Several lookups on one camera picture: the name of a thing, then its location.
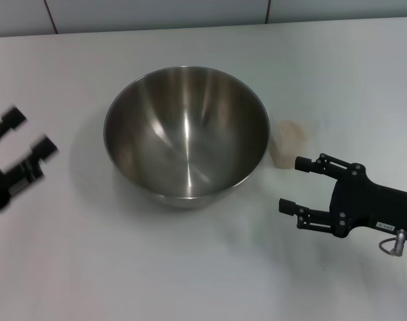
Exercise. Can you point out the clear plastic cup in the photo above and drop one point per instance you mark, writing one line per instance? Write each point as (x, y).
(290, 143)

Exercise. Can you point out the white rice grains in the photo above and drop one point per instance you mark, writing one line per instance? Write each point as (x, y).
(290, 147)

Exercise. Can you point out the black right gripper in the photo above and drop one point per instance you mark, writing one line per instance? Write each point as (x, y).
(371, 207)

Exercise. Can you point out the stainless steel mixing bowl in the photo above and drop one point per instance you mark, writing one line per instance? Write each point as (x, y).
(186, 140)

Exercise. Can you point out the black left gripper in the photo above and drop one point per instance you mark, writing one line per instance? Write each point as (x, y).
(2, 187)

